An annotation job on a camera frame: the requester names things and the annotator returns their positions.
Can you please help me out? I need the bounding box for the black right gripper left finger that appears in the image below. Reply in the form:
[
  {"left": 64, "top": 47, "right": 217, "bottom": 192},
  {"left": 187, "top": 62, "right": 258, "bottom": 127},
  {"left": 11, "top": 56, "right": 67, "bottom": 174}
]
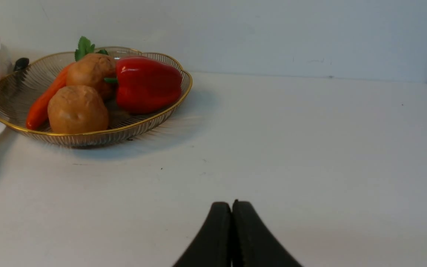
[{"left": 174, "top": 202, "right": 232, "bottom": 267}]

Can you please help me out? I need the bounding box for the dark object behind basket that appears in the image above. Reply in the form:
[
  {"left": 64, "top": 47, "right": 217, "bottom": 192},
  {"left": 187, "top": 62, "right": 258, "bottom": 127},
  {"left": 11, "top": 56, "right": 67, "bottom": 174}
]
[{"left": 13, "top": 57, "right": 30, "bottom": 72}]

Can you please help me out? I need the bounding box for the brown potato front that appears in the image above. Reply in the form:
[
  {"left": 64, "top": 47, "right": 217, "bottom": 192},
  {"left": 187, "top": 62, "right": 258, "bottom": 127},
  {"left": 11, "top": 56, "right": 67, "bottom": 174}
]
[{"left": 47, "top": 86, "right": 109, "bottom": 135}]

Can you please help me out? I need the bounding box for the red bell pepper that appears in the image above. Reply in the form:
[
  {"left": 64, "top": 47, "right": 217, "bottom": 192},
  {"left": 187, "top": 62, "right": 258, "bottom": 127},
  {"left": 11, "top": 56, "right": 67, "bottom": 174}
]
[{"left": 104, "top": 56, "right": 182, "bottom": 114}]

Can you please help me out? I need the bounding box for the brown potato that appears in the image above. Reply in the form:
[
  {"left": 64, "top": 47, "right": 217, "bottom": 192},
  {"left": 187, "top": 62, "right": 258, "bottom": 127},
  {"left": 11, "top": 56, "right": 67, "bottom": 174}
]
[
  {"left": 47, "top": 86, "right": 109, "bottom": 135},
  {"left": 66, "top": 53, "right": 116, "bottom": 101}
]

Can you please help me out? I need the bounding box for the brown potato rear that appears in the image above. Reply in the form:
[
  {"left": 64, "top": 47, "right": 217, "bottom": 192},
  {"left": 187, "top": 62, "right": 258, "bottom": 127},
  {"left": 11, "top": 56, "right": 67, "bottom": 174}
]
[{"left": 66, "top": 53, "right": 116, "bottom": 101}]

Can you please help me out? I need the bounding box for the orange carrot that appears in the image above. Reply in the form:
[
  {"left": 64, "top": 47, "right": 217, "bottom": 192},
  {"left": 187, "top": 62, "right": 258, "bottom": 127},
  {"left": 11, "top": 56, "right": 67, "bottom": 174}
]
[{"left": 26, "top": 36, "right": 109, "bottom": 131}]

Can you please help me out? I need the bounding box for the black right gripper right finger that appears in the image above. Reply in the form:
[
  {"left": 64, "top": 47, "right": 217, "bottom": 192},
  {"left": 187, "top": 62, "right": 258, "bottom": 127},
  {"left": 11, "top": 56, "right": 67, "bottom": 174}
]
[{"left": 232, "top": 200, "right": 301, "bottom": 267}]

